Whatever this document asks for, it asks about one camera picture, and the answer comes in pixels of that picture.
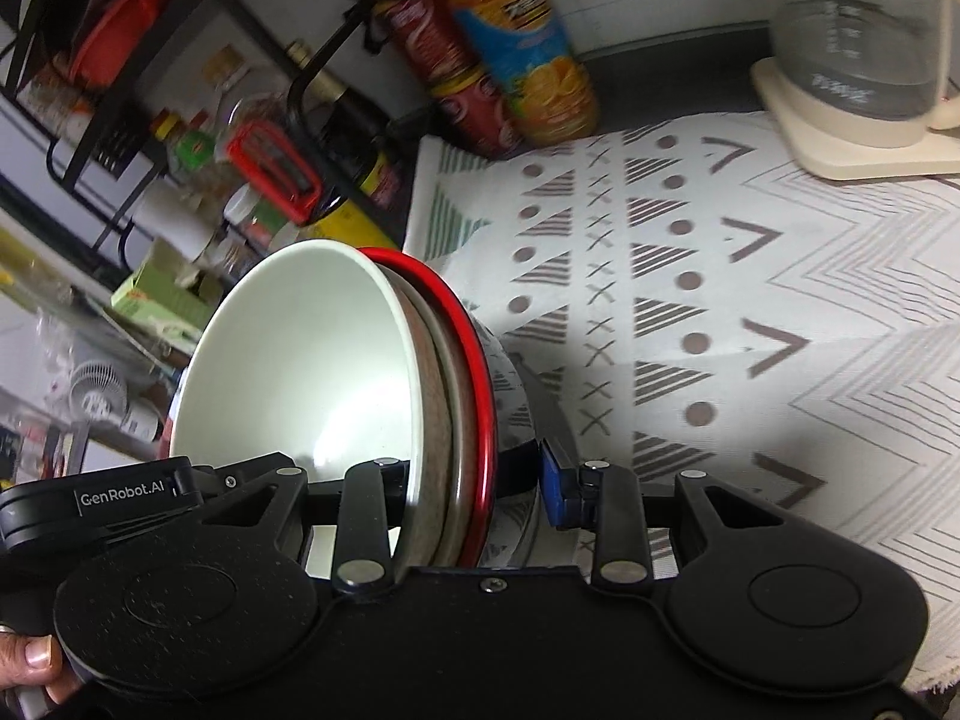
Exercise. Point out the orange juice bottle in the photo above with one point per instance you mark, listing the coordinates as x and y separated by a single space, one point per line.
525 52

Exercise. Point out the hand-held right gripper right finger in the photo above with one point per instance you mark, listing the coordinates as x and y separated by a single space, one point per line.
553 484

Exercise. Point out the row of seasoning jars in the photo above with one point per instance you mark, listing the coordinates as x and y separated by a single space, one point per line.
202 157

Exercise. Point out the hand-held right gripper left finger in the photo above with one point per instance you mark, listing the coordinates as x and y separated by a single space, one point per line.
375 481

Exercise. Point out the patterned tablecloth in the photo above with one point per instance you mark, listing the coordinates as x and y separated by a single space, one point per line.
750 315

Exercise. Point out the small white fan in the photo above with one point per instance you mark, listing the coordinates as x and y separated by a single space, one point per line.
101 394

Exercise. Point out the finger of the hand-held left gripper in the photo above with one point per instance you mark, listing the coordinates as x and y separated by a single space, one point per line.
236 475

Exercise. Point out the person's left hand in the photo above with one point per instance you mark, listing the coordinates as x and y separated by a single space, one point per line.
37 649

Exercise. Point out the dark sauce bottle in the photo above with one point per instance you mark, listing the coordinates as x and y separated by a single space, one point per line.
360 142

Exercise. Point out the pale green bowl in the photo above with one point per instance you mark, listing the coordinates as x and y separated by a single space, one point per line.
300 360

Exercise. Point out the red bowl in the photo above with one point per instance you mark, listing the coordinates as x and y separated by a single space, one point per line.
481 390

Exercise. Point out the green carton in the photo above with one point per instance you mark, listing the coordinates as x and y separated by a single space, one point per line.
161 289

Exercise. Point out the red clip container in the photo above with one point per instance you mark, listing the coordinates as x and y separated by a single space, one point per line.
274 169

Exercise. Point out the cream kettle base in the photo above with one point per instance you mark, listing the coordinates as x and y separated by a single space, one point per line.
825 150

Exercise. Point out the yellow bottle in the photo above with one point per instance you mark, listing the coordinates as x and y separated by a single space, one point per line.
352 225

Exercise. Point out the black metal rack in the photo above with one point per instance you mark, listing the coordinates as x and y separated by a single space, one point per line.
97 127

